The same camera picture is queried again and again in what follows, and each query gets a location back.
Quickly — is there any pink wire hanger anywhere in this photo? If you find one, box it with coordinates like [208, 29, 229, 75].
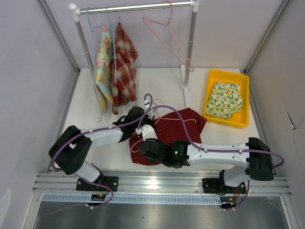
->
[131, 98, 197, 153]
[142, 0, 194, 72]

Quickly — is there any red polka dot skirt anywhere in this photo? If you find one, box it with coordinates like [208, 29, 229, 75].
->
[129, 108, 207, 166]

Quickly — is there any lemon print cloth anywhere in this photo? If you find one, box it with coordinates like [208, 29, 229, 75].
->
[205, 82, 244, 120]

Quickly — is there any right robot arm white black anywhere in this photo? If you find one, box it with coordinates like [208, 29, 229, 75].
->
[140, 137, 274, 193]

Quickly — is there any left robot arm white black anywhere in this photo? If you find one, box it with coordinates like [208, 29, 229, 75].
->
[49, 104, 155, 191]

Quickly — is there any red plaid garment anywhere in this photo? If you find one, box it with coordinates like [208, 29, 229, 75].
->
[111, 23, 138, 115]

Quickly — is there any pastel floral garment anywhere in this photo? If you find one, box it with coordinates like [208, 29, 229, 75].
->
[93, 26, 113, 115]

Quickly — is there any yellow plastic tray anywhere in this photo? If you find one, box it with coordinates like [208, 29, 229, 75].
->
[203, 69, 249, 128]

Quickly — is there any clothes rack metal white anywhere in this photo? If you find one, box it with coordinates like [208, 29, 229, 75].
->
[69, 0, 199, 108]

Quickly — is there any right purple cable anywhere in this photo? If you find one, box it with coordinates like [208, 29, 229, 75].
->
[137, 104, 285, 210]

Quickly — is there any purple cable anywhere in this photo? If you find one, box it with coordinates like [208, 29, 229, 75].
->
[51, 94, 153, 172]
[137, 104, 285, 210]

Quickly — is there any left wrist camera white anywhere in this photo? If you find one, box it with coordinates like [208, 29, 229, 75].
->
[143, 99, 156, 119]

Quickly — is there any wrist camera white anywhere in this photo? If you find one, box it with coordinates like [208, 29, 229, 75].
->
[143, 99, 156, 119]
[135, 125, 157, 141]

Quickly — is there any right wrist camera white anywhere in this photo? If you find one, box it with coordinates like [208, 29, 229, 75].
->
[135, 125, 157, 141]

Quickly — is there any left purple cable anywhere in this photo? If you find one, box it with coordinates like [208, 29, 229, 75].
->
[51, 94, 153, 172]

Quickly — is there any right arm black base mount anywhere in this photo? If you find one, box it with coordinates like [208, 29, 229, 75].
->
[202, 178, 246, 196]

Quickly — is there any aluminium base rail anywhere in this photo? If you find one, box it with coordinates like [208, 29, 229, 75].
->
[32, 170, 292, 197]

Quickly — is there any white slotted cable duct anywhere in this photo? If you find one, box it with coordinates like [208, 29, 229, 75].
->
[42, 192, 222, 206]

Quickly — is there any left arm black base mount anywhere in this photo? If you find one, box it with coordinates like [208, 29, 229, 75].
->
[76, 176, 119, 192]

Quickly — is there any blue wire hanger right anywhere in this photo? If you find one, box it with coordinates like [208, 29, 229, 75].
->
[106, 6, 117, 84]

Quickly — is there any blue wire hanger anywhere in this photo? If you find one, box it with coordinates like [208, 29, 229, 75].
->
[86, 7, 103, 83]
[106, 6, 117, 84]

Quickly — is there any blue wire hanger left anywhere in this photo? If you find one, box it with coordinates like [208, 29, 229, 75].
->
[86, 7, 103, 83]

